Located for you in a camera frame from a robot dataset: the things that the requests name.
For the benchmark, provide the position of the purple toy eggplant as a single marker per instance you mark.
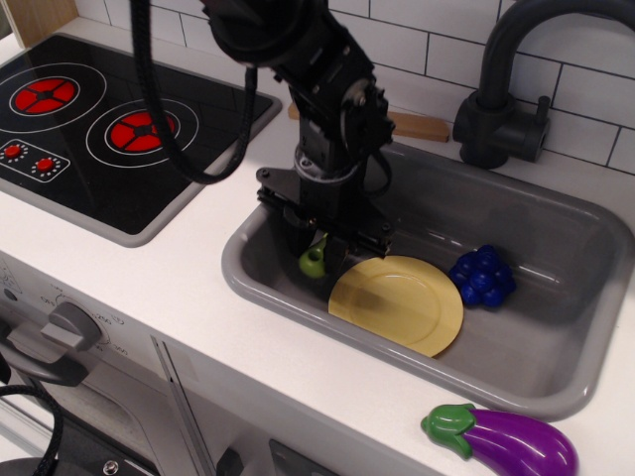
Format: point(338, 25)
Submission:
point(508, 444)

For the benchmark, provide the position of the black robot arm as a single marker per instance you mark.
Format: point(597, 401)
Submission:
point(324, 67)

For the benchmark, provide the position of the blue toy grapes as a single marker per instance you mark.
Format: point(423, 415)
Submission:
point(482, 277)

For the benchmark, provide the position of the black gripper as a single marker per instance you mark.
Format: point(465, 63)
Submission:
point(351, 220)

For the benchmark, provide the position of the wooden block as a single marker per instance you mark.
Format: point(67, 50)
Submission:
point(406, 124)

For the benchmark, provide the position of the dark grey faucet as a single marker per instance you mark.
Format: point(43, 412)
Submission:
point(488, 124)

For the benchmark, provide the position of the wooden shelf panel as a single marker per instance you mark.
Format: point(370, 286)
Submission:
point(34, 20)

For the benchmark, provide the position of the yellow plastic plate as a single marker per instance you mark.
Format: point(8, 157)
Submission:
point(402, 299)

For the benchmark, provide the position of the grey plastic sink basin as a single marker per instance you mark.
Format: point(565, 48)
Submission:
point(541, 352)

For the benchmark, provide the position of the grey oven knob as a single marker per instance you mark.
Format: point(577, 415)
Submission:
point(74, 327)

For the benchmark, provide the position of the green handled grey spatula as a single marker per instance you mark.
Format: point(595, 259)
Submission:
point(312, 261)

